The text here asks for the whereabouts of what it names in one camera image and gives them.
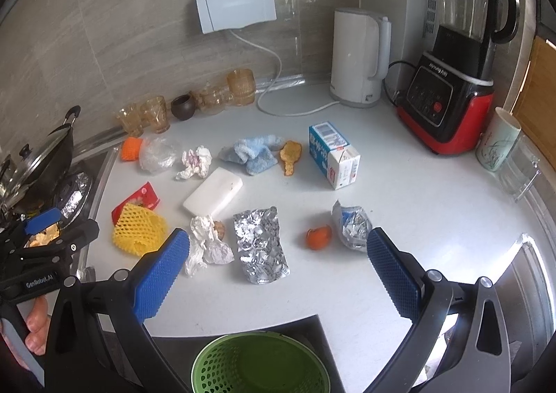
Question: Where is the yellow foam fruit net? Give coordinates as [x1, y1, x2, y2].
[112, 204, 168, 257]

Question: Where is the silver blue wrapper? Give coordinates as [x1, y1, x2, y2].
[332, 201, 372, 252]

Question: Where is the brown walnut shell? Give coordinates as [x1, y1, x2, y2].
[214, 220, 225, 241]

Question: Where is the red plastic snack bag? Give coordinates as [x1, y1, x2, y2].
[111, 182, 160, 224]

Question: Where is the orange mandarin peel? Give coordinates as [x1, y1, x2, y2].
[305, 225, 333, 251]

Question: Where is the white foam block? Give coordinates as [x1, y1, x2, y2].
[183, 167, 243, 219]

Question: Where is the aluminium foil sheet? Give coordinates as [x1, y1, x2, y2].
[233, 207, 290, 285]

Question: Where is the orange foam fruit net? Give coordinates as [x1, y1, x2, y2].
[121, 137, 143, 162]

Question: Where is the pink stained white tissue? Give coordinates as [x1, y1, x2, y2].
[174, 145, 212, 181]

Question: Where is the clear plastic bag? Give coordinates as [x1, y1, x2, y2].
[139, 137, 179, 175]

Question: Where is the blue white milk carton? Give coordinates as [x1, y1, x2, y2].
[308, 122, 361, 190]

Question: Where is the light blue cloth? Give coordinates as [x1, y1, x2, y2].
[219, 135, 286, 176]

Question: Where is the dried orange peel strip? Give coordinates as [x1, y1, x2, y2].
[279, 141, 303, 176]

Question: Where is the green plastic trash basket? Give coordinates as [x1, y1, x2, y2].
[190, 332, 331, 392]

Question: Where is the person's left hand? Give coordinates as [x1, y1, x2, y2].
[25, 296, 50, 355]

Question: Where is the black wok with lid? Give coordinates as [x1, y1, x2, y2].
[1, 106, 81, 214]

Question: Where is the amber glass cup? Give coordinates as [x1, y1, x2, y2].
[116, 103, 143, 138]
[140, 95, 170, 134]

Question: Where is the clear acrylic holder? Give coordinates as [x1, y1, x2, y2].
[498, 135, 542, 202]

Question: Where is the dark brown ceramic cup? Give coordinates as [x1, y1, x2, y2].
[171, 94, 196, 121]

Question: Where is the white patterned ceramic cup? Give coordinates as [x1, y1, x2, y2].
[475, 107, 521, 172]

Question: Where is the black red blender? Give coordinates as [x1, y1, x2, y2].
[397, 0, 520, 155]

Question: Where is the amber glass teapot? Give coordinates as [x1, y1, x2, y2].
[191, 82, 234, 115]

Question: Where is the amber glass mug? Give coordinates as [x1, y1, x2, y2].
[226, 69, 256, 106]

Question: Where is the wooden cutting board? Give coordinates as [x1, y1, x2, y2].
[514, 36, 556, 167]

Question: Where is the white electric kettle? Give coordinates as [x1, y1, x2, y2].
[330, 8, 392, 107]

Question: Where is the black blender cable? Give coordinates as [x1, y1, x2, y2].
[381, 59, 419, 108]

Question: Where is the white power cable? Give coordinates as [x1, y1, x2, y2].
[229, 26, 341, 117]

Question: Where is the white wall socket box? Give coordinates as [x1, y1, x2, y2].
[195, 0, 277, 34]

